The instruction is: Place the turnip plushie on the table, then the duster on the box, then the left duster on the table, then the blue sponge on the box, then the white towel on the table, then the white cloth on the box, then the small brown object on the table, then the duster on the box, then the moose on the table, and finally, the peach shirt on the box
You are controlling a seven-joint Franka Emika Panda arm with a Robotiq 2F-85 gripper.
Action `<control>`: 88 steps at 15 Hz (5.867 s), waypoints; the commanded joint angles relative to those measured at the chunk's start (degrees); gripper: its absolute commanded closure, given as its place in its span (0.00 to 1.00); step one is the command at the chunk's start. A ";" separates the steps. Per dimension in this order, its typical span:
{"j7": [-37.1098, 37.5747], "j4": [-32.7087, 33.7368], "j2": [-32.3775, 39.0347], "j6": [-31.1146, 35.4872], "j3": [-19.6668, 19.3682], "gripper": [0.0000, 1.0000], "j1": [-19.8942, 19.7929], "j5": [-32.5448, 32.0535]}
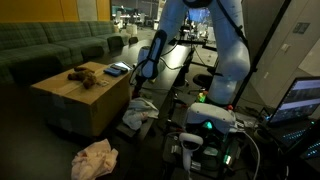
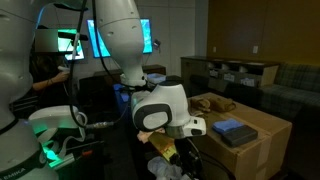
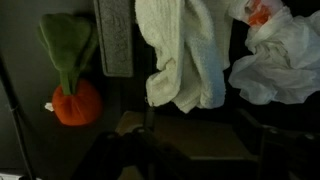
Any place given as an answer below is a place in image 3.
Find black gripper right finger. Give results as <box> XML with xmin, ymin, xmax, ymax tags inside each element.
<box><xmin>233</xmin><ymin>108</ymin><xmax>265</xmax><ymax>158</ymax></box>

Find red turnip plushie green leaves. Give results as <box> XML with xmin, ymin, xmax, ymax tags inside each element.
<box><xmin>37</xmin><ymin>12</ymin><xmax>104</xmax><ymax>127</ymax></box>

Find white cloth pink patch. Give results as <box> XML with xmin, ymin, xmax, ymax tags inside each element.
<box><xmin>227</xmin><ymin>0</ymin><xmax>320</xmax><ymax>106</ymax></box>

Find white bluish cloth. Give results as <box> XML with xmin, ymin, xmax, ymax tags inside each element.
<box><xmin>134</xmin><ymin>0</ymin><xmax>235</xmax><ymax>115</ymax></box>

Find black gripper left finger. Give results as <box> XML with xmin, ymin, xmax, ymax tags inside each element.
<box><xmin>143</xmin><ymin>104</ymin><xmax>157</xmax><ymax>134</ymax></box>

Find thin black table cable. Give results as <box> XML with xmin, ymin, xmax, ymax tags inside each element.
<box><xmin>0</xmin><ymin>56</ymin><xmax>36</xmax><ymax>180</ymax></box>

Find large cardboard box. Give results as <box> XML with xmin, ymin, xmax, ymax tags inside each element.
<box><xmin>114</xmin><ymin>110</ymin><xmax>261</xmax><ymax>180</ymax></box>

